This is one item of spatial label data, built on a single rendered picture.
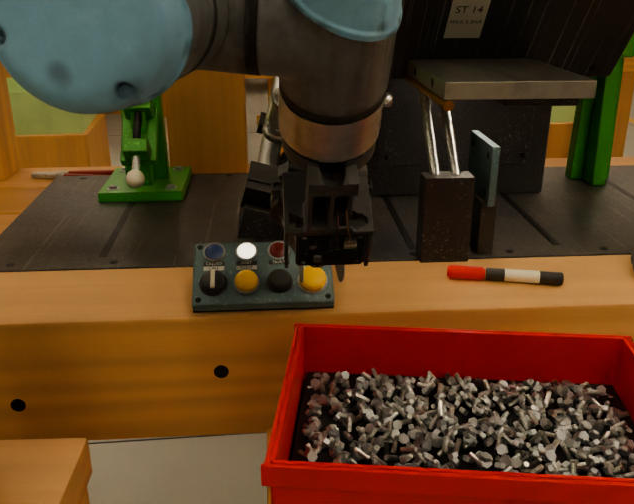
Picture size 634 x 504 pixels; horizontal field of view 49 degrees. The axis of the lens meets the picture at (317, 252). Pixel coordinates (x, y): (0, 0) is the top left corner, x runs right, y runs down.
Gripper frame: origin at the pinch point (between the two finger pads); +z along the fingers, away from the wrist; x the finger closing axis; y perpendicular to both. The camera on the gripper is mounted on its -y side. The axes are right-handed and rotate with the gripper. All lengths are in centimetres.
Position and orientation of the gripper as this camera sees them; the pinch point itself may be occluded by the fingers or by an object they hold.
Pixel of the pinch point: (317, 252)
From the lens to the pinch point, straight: 70.3
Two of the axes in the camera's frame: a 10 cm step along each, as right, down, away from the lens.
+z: -0.4, 5.5, 8.4
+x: 10.0, -0.3, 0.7
